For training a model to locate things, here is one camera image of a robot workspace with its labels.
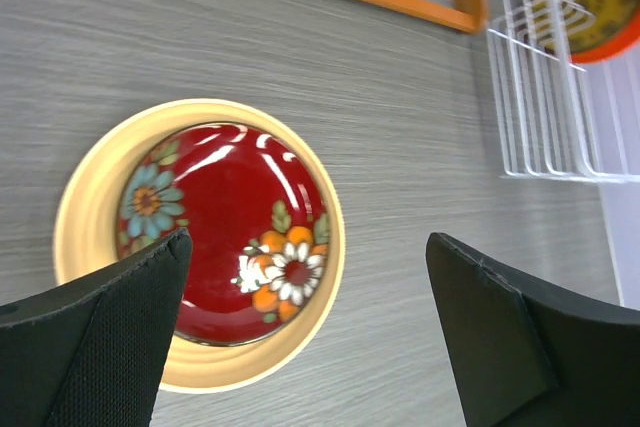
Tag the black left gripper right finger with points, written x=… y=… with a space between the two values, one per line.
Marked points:
x=526 y=352

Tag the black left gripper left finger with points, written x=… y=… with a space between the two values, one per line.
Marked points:
x=91 y=352

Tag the dark red patterned plate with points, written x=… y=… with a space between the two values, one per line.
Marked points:
x=257 y=220

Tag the cream yellow plate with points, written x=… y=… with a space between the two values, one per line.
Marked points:
x=85 y=239

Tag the orange plastic plate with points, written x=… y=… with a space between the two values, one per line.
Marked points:
x=616 y=46

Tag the white wire dish rack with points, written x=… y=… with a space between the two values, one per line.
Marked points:
x=557 y=119

